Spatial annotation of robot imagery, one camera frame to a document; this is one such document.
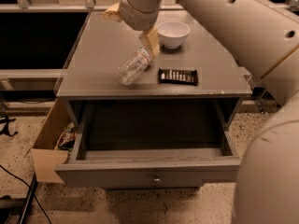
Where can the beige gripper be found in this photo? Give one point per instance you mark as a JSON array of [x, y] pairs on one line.
[[135, 16]]

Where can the clear plastic water bottle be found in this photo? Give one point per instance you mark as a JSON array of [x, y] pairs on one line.
[[131, 70]]

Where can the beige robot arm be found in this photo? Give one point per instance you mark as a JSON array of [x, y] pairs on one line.
[[265, 41]]

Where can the grey open top drawer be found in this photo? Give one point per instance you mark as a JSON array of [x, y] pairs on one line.
[[123, 144]]

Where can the brass drawer knob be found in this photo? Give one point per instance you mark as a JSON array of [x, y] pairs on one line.
[[156, 180]]

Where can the grey wooden nightstand cabinet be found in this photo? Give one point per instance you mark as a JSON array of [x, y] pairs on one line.
[[105, 45]]

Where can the white ceramic bowl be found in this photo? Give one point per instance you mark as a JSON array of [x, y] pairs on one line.
[[172, 34]]

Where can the dark chocolate bar wrapper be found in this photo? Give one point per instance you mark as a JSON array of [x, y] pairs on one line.
[[175, 76]]

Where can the colourful snack bag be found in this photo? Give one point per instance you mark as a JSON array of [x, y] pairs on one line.
[[67, 139]]

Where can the brown cardboard box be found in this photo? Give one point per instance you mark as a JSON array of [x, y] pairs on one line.
[[45, 156]]

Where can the black floor bar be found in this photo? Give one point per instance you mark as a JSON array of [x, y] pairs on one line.
[[28, 201]]

